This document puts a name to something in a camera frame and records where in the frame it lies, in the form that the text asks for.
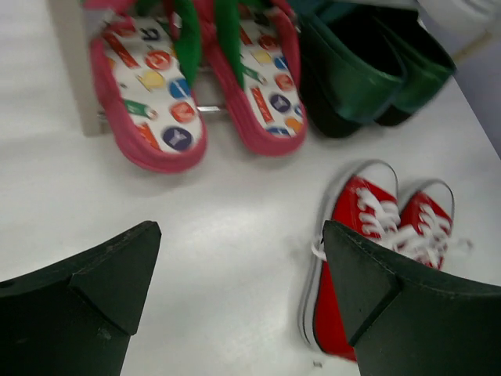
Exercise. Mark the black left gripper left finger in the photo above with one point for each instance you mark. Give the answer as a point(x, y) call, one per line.
point(77, 316)

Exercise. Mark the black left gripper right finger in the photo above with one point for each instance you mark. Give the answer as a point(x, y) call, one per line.
point(404, 318)

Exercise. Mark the pink slipper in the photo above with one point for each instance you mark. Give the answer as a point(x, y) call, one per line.
point(253, 49)
point(144, 62)

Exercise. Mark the cream shoe shelf chrome bars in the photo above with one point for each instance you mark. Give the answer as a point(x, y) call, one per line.
point(75, 27)

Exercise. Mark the right red canvas sneaker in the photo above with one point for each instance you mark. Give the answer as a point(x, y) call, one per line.
point(427, 208)

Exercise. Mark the right dark green loafer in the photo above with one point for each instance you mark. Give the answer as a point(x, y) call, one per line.
point(427, 65)

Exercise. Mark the dark green loafer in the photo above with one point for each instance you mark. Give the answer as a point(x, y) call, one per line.
point(427, 65)
point(350, 72)

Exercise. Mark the left dark green loafer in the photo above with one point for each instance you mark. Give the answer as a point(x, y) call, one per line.
point(350, 72)

